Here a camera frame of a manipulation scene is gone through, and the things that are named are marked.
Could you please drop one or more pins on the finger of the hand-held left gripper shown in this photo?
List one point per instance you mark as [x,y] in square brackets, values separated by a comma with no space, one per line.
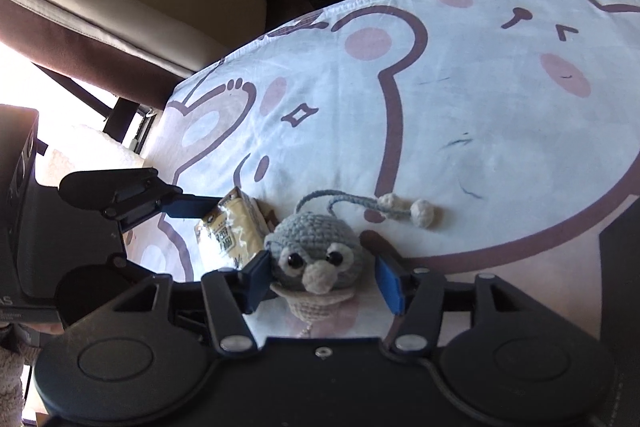
[190,206]
[110,182]

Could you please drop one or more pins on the beige tissue pack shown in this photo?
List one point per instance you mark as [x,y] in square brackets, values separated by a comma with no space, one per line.
[232,232]

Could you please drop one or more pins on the bear print blanket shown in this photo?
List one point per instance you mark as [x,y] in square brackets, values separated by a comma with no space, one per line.
[450,107]

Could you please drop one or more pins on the grey crochet doll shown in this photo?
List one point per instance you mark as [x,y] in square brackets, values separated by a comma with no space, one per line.
[315,237]

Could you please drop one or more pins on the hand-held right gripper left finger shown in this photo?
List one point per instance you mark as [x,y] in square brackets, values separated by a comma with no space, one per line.
[257,281]

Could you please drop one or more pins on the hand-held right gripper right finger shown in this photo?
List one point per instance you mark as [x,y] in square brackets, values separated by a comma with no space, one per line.
[390,287]

